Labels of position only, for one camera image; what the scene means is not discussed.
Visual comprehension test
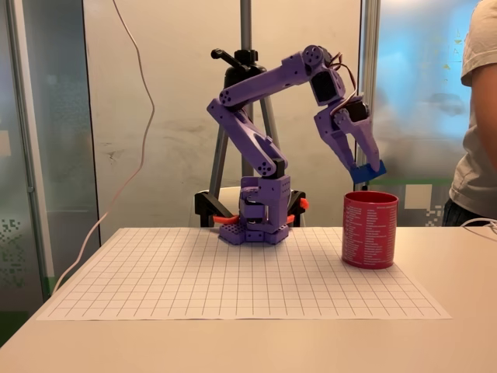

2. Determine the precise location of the metal partition post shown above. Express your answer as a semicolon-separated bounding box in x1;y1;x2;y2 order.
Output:
4;0;54;284
360;0;381;195

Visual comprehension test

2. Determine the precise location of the grey camera tripod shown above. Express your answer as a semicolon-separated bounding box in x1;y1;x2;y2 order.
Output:
208;0;283;228

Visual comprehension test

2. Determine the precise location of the thin white cable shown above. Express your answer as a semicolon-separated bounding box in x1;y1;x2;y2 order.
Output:
461;216;497;235

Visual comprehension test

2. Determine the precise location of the black and orange clamp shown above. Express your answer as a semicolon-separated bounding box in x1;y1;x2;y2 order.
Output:
193;190;238;228
286;189;311;228

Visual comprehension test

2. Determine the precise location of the person in grey t-shirt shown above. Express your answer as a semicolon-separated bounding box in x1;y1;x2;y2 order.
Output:
442;0;497;228

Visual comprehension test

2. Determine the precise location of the red cup with white print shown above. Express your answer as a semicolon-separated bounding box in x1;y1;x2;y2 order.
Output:
341;190;400;270

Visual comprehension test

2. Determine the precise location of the blue brick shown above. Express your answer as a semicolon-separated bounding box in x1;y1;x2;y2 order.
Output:
349;159;388;184

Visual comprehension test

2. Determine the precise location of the white grid paper sheet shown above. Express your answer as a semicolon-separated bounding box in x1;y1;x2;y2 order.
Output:
36;227;454;322

